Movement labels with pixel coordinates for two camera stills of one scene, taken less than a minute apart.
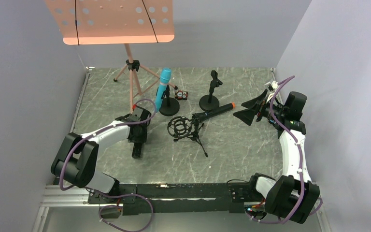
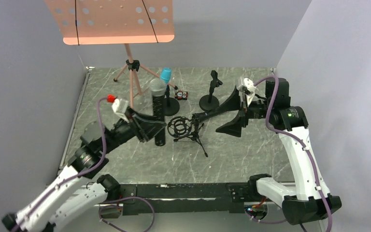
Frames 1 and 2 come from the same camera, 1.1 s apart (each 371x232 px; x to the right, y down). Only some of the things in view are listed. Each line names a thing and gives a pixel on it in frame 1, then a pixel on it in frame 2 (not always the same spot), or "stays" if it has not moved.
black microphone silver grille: x=136 y=150 -> x=157 y=87
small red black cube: x=181 y=95 stays
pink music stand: x=109 y=22 stays
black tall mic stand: x=210 y=102 stays
